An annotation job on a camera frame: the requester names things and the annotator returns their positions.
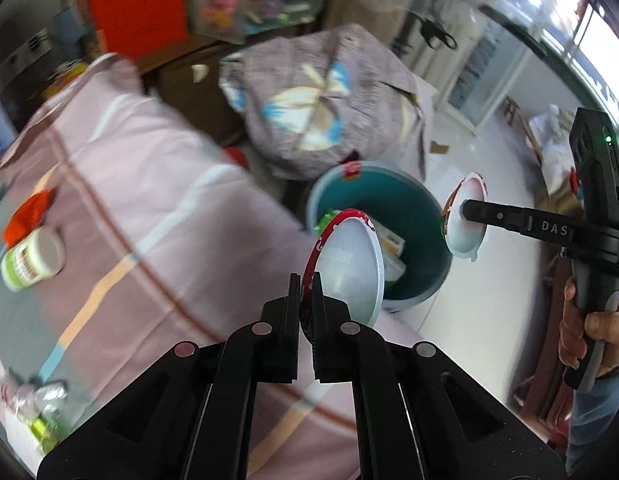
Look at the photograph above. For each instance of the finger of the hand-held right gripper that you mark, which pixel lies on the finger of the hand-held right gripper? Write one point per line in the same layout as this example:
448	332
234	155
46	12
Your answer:
494	216

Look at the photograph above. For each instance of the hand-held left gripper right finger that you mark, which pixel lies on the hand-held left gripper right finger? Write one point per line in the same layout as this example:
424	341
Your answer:
318	310

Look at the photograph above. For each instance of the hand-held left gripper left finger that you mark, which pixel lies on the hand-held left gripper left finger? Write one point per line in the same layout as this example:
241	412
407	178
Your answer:
293	310

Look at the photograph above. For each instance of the white plastic cup red rim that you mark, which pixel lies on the white plastic cup red rim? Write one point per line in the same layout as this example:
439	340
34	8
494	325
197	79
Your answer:
349	270

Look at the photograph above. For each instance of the teal plastic bucket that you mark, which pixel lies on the teal plastic bucket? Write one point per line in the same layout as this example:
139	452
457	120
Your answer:
414	210

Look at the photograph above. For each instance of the white bottle with green label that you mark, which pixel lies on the white bottle with green label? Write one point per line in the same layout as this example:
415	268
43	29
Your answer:
29	260

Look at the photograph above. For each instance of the green plastic wrapper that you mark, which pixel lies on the green plastic wrapper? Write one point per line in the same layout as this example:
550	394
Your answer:
42	432

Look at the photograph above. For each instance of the small red packet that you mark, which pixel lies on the small red packet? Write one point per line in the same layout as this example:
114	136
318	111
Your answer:
27	217

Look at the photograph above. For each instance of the clear plastic wrapper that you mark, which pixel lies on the clear plastic wrapper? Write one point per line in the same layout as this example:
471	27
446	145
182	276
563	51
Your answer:
24	400

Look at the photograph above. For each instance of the person's right forearm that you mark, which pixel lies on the person's right forearm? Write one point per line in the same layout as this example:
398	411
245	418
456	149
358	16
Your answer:
594	420

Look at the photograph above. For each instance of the person's right hand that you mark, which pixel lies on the person's right hand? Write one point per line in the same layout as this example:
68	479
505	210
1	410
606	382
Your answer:
609	332

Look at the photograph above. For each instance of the red blue toy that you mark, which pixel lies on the red blue toy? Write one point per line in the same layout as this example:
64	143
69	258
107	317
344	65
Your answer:
574	181

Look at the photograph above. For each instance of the pile of white bags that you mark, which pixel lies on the pile of white bags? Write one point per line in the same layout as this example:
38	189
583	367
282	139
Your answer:
554	135

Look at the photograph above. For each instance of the cardboard scrap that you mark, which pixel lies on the cardboard scrap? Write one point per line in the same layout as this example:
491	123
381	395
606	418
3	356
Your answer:
438	147

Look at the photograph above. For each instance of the small wooden stool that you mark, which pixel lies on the small wooden stool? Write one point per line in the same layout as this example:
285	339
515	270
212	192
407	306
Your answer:
512	105

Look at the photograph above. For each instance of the red item on floor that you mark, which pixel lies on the red item on floor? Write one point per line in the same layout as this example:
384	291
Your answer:
235	156

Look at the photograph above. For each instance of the brown wooden cabinet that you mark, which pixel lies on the brown wooden cabinet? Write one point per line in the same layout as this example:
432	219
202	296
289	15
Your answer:
189	95

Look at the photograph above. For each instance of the grey butterfly print cloth bundle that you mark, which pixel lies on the grey butterfly print cloth bundle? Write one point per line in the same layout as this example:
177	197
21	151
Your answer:
299	60

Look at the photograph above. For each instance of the white scrap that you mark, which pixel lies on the white scrap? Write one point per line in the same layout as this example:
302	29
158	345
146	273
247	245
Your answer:
199	72

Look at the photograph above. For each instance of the clear plastic bag of toys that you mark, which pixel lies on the clear plastic bag of toys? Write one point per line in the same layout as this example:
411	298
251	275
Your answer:
249	5

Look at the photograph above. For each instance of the red gift bag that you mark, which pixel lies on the red gift bag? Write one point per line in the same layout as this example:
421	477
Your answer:
134	5

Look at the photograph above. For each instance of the small blue box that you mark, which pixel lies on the small blue box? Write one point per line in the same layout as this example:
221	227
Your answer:
67	27

